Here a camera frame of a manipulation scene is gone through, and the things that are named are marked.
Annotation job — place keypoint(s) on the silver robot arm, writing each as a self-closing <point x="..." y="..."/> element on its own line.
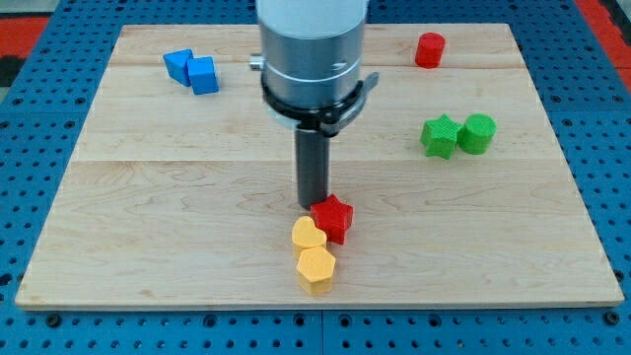
<point x="311" y="56"/>

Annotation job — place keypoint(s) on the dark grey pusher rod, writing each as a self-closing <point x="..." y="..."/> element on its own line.
<point x="312" y="164"/>

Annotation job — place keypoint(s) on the red star block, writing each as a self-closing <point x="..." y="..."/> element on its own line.
<point x="334" y="217"/>

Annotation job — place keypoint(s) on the yellow heart block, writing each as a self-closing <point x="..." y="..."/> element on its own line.
<point x="306" y="235"/>

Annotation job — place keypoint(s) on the yellow hexagon block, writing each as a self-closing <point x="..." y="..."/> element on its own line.
<point x="315" y="269"/>

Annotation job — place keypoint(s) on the green star block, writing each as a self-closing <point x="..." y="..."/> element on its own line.
<point x="439" y="136"/>

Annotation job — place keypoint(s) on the wooden board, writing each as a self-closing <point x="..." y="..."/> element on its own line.
<point x="181" y="202"/>

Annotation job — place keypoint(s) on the blue cube block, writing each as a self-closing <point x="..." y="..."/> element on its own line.
<point x="202" y="75"/>

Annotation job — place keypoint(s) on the green cylinder block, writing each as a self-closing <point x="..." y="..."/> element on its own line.
<point x="477" y="134"/>

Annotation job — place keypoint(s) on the red cylinder block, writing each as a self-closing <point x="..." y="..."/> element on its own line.
<point x="430" y="50"/>

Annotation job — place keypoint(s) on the blue triangle block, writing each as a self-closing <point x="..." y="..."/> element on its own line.
<point x="176" y="64"/>

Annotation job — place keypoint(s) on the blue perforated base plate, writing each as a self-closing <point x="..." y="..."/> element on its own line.
<point x="583" y="93"/>

